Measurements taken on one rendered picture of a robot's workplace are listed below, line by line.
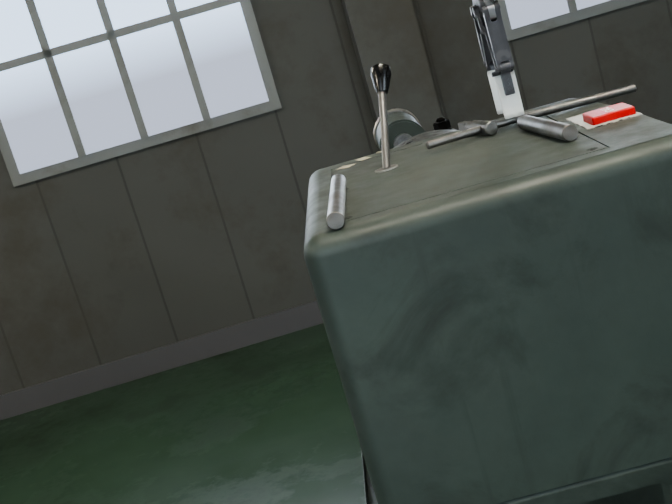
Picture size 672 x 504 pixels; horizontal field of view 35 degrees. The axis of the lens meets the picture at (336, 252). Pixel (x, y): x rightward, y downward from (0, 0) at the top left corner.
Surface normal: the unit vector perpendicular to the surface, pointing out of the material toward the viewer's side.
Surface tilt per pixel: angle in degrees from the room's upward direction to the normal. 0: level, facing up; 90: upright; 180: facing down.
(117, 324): 90
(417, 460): 90
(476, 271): 90
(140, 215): 90
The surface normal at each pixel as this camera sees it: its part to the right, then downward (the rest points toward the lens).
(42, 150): 0.09, 0.20
